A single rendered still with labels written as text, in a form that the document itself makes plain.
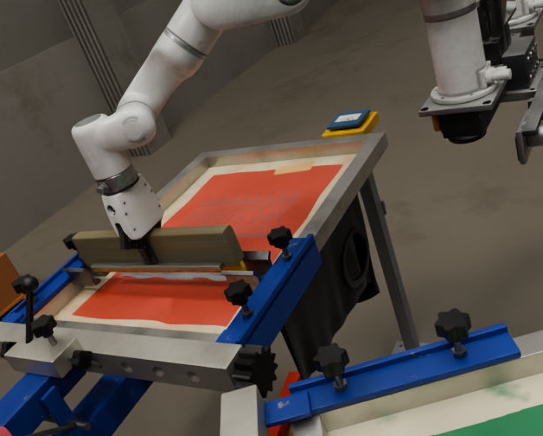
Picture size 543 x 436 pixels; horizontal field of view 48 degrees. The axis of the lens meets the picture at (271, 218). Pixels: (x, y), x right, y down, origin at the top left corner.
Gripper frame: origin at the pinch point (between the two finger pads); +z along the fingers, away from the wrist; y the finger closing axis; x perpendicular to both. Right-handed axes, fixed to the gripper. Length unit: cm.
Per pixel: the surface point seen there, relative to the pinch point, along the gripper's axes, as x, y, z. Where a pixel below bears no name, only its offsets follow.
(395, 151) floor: 51, 252, 107
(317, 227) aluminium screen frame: -28.0, 16.4, 6.8
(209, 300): -11.6, -3.3, 10.0
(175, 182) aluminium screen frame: 26.5, 40.8, 6.4
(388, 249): -13, 75, 54
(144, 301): 4.4, -4.5, 9.7
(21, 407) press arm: -2.4, -39.5, 1.0
